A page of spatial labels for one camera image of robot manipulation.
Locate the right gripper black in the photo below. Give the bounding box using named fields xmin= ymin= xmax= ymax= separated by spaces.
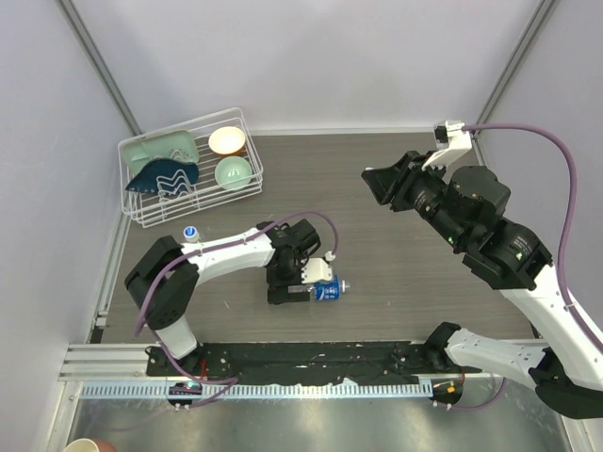
xmin=364 ymin=151 xmax=469 ymax=250

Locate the blue labelled plastic bottle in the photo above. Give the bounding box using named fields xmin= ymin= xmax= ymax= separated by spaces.
xmin=310 ymin=276 xmax=348 ymax=301

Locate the clear unlabelled plastic bottle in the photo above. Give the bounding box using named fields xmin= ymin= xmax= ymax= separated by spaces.
xmin=183 ymin=225 xmax=205 ymax=245

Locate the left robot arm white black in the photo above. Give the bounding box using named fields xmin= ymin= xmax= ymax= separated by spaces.
xmin=124 ymin=219 xmax=321 ymax=376

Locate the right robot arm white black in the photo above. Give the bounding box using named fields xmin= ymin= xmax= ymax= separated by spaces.
xmin=361 ymin=152 xmax=602 ymax=420

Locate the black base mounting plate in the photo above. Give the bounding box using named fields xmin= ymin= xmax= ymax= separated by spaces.
xmin=144 ymin=340 xmax=465 ymax=385

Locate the mint green bowl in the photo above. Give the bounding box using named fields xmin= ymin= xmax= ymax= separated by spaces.
xmin=214 ymin=156 xmax=253 ymax=191

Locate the orange white bowl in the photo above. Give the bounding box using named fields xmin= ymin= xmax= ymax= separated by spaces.
xmin=208 ymin=126 xmax=247 ymax=157

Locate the dark blue plate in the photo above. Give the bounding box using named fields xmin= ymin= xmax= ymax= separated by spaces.
xmin=125 ymin=158 xmax=199 ymax=194

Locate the mint green plate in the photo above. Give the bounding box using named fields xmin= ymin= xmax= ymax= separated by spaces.
xmin=119 ymin=130 xmax=199 ymax=175

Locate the pink cup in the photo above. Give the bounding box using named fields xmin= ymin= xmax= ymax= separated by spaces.
xmin=92 ymin=438 xmax=116 ymax=452

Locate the cream cup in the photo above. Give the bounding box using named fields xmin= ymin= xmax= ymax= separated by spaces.
xmin=63 ymin=438 xmax=100 ymax=452

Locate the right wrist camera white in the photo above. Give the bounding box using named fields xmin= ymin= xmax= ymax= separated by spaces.
xmin=421 ymin=121 xmax=473 ymax=171

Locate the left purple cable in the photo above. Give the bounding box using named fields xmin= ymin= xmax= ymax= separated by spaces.
xmin=134 ymin=210 xmax=339 ymax=409

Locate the purple cable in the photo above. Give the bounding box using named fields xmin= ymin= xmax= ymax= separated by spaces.
xmin=431 ymin=121 xmax=603 ymax=413
xmin=134 ymin=210 xmax=339 ymax=409

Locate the white wire dish rack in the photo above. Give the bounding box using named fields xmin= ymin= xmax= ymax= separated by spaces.
xmin=118 ymin=107 xmax=263 ymax=228

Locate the slotted cable duct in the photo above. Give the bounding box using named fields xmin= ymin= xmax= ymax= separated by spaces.
xmin=79 ymin=379 xmax=432 ymax=400

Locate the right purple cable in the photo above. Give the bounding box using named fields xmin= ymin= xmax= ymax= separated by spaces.
xmin=431 ymin=121 xmax=603 ymax=413

